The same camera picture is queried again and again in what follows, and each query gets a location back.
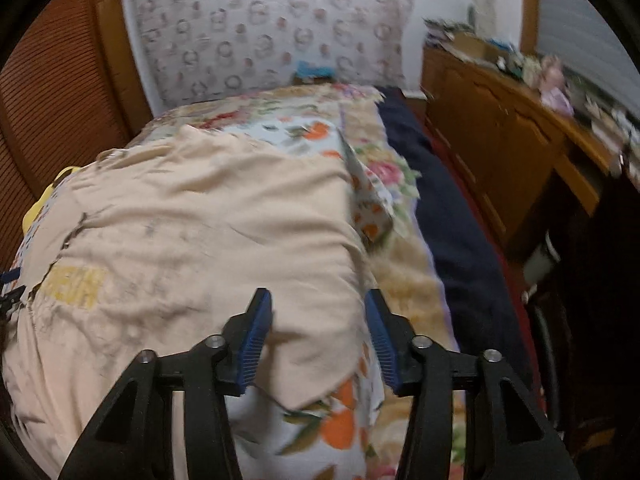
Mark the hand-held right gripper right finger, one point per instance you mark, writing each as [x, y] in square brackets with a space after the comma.
[381, 342]

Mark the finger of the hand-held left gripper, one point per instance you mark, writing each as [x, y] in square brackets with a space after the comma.
[11, 301]
[7, 276]

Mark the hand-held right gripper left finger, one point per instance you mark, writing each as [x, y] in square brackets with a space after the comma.
[254, 342]

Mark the beige garment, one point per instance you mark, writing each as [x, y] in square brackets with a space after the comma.
[200, 235]

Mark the yellow plush toy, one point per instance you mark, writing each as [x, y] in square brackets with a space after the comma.
[37, 210]

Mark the floral blanket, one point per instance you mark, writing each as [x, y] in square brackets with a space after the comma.
[400, 270]

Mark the orange fruit print bed sheet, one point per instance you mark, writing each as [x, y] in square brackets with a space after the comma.
[345, 430]

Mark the navy blue blanket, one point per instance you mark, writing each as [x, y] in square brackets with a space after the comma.
[450, 210]

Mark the white container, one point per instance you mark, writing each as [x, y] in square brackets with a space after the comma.
[542, 260]

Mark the wooden louvered wardrobe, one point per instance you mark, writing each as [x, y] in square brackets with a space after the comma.
[60, 85]

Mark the wooden cabinet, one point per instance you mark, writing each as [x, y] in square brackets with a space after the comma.
[490, 120]

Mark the small blue object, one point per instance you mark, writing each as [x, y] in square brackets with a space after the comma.
[312, 71]

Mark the cardboard box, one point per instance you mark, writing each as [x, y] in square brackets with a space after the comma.
[470, 46]

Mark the pink doll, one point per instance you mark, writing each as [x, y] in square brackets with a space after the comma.
[555, 85]

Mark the window blind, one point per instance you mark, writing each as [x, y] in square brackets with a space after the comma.
[585, 20]

